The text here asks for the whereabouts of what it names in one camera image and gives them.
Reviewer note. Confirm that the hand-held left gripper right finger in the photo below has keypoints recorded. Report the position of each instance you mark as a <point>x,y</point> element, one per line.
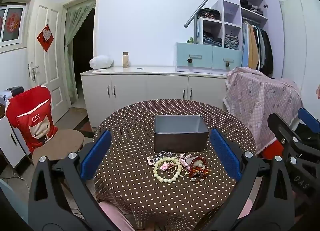
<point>225,155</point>

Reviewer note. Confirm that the pink checked printed blanket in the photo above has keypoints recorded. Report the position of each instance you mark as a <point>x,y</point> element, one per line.
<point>260,101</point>

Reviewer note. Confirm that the pink bow hair clip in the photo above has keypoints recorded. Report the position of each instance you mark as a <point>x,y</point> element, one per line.
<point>184,160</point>

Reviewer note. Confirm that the stack of folded jeans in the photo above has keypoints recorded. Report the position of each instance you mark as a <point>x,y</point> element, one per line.
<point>212,42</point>

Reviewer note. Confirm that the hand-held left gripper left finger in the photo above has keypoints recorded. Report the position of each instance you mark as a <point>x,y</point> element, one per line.
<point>96,155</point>

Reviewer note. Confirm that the black and white printer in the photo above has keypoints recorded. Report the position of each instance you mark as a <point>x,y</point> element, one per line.
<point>13,91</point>

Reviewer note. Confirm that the small green plant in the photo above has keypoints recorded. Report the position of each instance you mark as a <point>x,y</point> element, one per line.
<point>191,40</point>

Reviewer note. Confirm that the red diamond door decoration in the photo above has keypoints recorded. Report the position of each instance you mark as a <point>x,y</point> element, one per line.
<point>45,37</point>

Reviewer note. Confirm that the person's left leg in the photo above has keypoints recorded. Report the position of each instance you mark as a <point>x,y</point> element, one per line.
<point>115,217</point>

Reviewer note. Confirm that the pink butterfly wall sticker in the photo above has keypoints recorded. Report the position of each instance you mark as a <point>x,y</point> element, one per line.
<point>318,91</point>

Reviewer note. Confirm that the white framed window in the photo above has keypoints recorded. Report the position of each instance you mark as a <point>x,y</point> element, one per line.
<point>15,44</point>

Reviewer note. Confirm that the beige bottle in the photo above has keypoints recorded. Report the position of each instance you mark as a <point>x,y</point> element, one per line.
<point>125,60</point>

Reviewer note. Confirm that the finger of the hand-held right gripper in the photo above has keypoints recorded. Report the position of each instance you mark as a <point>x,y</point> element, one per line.
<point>308,118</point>
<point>280,128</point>

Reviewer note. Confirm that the low white cabinet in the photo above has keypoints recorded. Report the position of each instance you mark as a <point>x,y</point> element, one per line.
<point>10,143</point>

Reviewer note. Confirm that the green curtain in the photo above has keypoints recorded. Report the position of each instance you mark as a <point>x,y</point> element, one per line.
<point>72,26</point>

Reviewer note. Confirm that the round brown wooden chair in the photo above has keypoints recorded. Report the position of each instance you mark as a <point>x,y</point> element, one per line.
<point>62,141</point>

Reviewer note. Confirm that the white panel door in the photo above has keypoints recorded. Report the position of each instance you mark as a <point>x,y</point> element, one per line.
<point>53,71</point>

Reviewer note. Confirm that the person's leg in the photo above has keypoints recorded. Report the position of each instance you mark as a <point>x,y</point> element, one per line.
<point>115,217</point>
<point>246,208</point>

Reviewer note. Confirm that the round table, polka-dot cloth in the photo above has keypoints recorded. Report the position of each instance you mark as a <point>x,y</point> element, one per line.
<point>140,191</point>

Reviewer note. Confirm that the black folded clothes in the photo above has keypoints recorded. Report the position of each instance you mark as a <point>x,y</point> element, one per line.
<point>247,4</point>

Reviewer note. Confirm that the red paper cutting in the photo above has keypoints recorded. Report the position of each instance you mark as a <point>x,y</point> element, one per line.
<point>12,22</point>
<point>1,23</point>

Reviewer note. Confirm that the grey pink folded clothes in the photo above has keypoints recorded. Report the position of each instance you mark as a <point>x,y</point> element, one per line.
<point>257,10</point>

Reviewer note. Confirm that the white stuffed bag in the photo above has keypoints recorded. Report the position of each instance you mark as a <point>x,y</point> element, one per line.
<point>101,61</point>

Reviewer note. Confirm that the grey metal tin box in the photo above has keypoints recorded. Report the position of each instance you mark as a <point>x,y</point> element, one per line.
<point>180,143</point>

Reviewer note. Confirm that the row of hanging clothes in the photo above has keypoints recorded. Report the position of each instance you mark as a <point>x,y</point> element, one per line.
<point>252,46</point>

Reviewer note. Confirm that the dark folded clothes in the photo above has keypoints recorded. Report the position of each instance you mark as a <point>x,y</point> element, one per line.
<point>208,13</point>

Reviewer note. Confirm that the white wardrobe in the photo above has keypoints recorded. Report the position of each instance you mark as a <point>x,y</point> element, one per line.
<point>300,46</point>

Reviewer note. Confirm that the lilac wardrobe door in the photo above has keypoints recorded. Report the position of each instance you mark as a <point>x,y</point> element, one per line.
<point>273,33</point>

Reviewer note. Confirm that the white cloud hair clip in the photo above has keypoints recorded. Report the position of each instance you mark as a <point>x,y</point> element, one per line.
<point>150,161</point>

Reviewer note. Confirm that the person's right leg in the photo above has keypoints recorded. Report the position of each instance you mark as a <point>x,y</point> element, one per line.
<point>246,208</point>

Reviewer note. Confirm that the light blue drawer unit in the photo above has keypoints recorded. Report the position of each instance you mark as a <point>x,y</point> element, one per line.
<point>200,67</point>

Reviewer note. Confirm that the white sideboard cabinet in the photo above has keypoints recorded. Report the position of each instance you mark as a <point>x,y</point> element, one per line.
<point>130,88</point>

